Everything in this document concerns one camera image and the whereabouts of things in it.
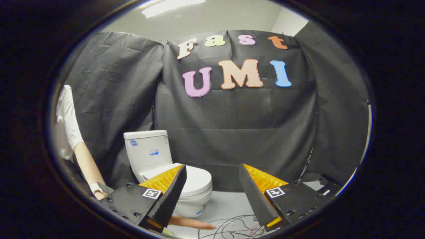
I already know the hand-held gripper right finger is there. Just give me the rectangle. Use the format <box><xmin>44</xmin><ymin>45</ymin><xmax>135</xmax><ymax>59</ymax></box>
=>
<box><xmin>239</xmin><ymin>163</ymin><xmax>332</xmax><ymax>232</ymax></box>

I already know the white wristwatch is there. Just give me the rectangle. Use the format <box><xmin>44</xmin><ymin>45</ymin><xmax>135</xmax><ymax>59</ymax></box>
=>
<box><xmin>90</xmin><ymin>182</ymin><xmax>114</xmax><ymax>196</ymax></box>

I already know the white toilet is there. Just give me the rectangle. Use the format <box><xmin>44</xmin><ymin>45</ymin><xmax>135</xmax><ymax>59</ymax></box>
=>
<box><xmin>124</xmin><ymin>130</ymin><xmax>213</xmax><ymax>218</ymax></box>

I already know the person's white shirt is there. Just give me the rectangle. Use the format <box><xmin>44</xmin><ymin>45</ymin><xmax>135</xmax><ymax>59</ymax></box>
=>
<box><xmin>55</xmin><ymin>85</ymin><xmax>85</xmax><ymax>163</ymax></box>

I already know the ceiling light panel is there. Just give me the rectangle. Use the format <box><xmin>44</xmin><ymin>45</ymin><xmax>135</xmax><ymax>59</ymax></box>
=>
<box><xmin>141</xmin><ymin>0</ymin><xmax>206</xmax><ymax>19</ymax></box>

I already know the tangle of floor cables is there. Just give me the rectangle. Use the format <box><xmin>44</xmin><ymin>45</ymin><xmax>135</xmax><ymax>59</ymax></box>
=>
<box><xmin>198</xmin><ymin>215</ymin><xmax>269</xmax><ymax>239</ymax></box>

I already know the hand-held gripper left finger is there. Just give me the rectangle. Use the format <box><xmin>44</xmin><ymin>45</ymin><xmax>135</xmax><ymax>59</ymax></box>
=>
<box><xmin>100</xmin><ymin>163</ymin><xmax>187</xmax><ymax>233</ymax></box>

